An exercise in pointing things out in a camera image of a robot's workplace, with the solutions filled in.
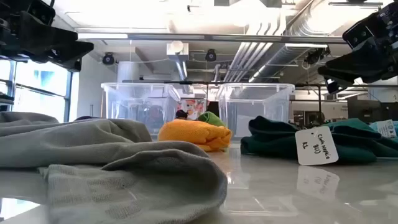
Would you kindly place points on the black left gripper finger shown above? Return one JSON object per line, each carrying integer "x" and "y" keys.
{"x": 46, "y": 37}
{"x": 74, "y": 51}

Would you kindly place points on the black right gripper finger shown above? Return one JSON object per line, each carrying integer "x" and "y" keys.
{"x": 337, "y": 76}
{"x": 367, "y": 62}

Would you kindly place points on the white paper tag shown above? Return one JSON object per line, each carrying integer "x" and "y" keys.
{"x": 315, "y": 146}
{"x": 386, "y": 128}

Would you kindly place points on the dark green towel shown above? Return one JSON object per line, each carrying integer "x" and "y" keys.
{"x": 270, "y": 140}

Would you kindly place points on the light green towel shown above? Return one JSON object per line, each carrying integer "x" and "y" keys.
{"x": 213, "y": 119}

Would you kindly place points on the orange towel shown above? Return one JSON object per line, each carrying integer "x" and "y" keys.
{"x": 196, "y": 133}

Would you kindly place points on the black background monitor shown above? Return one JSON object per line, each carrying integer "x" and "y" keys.
{"x": 373, "y": 110}

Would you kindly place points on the large window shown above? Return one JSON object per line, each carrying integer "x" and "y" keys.
{"x": 40, "y": 87}

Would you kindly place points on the white round column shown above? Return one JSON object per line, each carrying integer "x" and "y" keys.
{"x": 127, "y": 71}

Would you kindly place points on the clear plastic bin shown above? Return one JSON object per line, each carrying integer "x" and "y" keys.
{"x": 255, "y": 109}
{"x": 140, "y": 105}

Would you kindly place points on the grey overhead beam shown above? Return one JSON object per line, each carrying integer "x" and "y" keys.
{"x": 186, "y": 37}

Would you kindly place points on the person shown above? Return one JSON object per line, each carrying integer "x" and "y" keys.
{"x": 181, "y": 114}

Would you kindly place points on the black background panel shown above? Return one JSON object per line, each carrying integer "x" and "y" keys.
{"x": 213, "y": 109}

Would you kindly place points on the black background rack frame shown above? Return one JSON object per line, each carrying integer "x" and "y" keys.
{"x": 311, "y": 85}

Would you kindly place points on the black hanging camera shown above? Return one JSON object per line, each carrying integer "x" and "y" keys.
{"x": 108, "y": 58}
{"x": 211, "y": 55}

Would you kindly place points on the silver ventilation duct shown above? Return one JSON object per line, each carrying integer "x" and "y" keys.
{"x": 311, "y": 18}

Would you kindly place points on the white ceiling duct box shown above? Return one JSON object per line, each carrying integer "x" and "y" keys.
{"x": 177, "y": 49}

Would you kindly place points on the colourful wall picture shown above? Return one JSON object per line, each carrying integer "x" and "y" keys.
{"x": 196, "y": 107}

